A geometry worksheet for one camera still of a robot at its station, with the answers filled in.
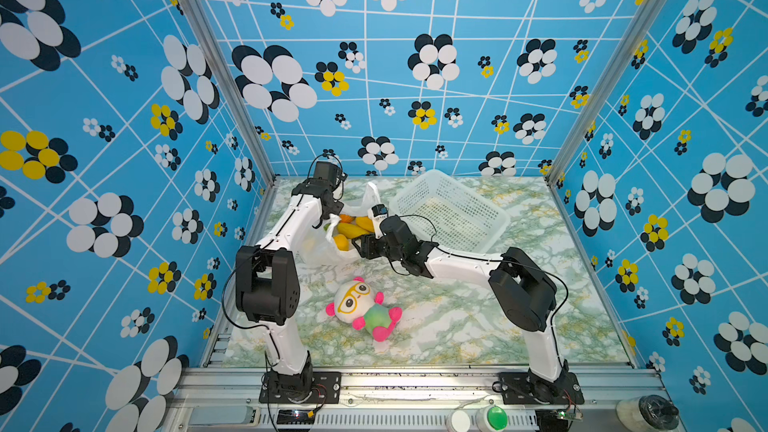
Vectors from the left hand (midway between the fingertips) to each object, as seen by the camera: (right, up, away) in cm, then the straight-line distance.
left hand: (324, 205), depth 93 cm
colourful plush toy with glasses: (+12, -27, -13) cm, 32 cm away
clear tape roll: (+75, -44, -31) cm, 93 cm away
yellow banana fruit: (+12, -7, +4) cm, 14 cm away
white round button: (+36, -46, -30) cm, 66 cm away
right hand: (+12, -10, -5) cm, 16 cm away
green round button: (+43, -45, -31) cm, 70 cm away
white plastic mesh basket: (+43, -3, +15) cm, 46 cm away
